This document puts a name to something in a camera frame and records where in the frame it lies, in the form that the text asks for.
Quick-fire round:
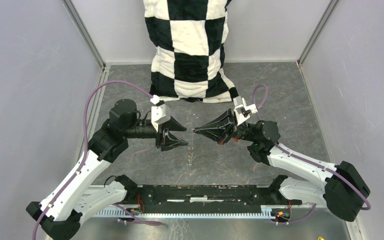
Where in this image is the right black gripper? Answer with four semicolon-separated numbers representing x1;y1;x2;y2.
194;108;257;145

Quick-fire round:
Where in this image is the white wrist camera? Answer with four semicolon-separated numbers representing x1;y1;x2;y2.
233;96;258;126
150;95;171;131

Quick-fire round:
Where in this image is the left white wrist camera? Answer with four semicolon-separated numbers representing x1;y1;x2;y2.
150;95;171;131

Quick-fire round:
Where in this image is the black white checkered blanket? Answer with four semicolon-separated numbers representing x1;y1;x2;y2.
143;0;239;103

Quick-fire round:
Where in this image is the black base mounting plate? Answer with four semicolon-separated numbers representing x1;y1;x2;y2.
118;185;302;214

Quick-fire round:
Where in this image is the grey slotted cable duct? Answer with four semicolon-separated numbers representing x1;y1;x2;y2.
93;206;275;220

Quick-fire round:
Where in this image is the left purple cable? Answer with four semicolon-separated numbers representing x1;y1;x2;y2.
31;80;165;240

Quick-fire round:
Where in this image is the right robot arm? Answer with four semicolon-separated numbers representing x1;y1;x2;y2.
192;108;372;222

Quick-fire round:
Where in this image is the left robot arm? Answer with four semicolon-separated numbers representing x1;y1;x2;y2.
26;99;188;240

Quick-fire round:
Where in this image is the aluminium frame rail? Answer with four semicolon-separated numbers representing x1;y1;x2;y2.
55;184;357;209

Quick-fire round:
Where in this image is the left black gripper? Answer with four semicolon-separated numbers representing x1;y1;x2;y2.
124;114;189;151

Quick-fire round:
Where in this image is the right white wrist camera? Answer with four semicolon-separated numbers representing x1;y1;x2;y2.
233;96;258;126

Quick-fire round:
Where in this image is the large metal keyring plate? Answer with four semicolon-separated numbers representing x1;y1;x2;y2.
187;130;194;166

